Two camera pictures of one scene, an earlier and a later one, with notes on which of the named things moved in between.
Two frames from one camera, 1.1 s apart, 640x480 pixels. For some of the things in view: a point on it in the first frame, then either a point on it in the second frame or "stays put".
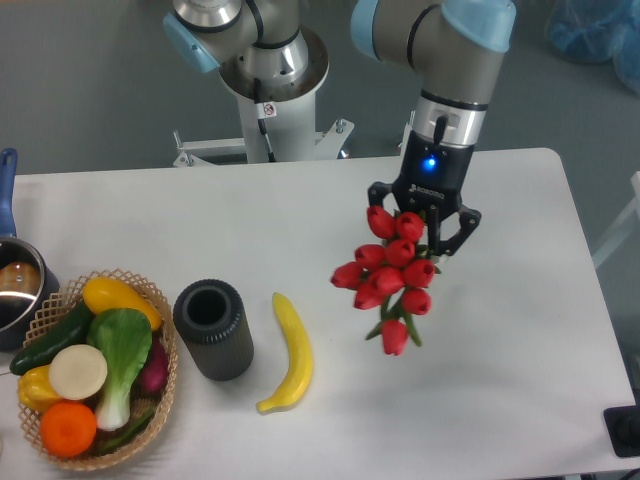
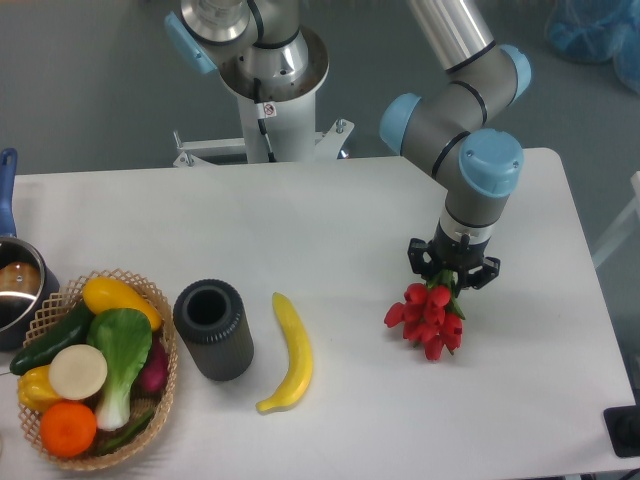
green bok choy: [125, 337] stays put
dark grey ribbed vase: [210, 317] stays put
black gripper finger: [469, 221] → [480, 276]
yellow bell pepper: [35, 389] stays put
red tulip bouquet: [393, 274] → [430, 314]
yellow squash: [107, 293] stays put
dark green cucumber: [72, 329] stays put
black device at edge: [623, 426] stays put
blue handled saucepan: [25, 281] stays put
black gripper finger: [377, 192] → [420, 255]
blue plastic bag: [592, 31] stays put
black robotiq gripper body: [431, 176] → [448, 253]
